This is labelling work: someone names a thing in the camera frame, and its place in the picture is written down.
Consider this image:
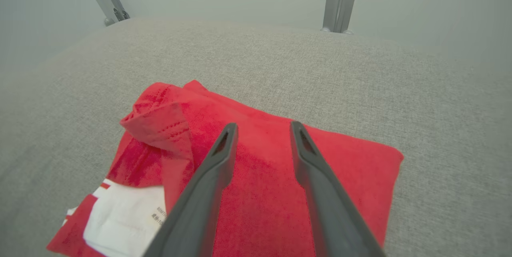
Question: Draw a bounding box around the red shirt with white sleeves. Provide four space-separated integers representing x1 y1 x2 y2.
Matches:
46 80 404 257

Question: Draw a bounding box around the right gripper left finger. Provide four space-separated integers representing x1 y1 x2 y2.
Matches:
143 122 240 257

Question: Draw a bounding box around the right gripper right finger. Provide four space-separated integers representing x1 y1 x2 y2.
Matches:
290 120 387 257

